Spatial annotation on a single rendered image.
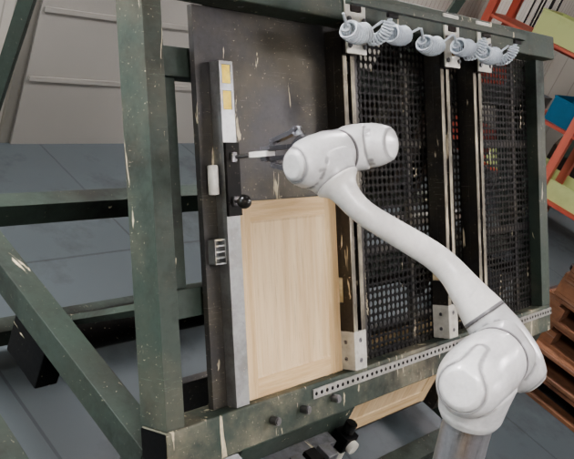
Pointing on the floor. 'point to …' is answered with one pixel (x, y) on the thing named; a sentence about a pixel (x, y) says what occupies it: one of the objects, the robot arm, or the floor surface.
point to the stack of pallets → (570, 348)
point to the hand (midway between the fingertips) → (261, 154)
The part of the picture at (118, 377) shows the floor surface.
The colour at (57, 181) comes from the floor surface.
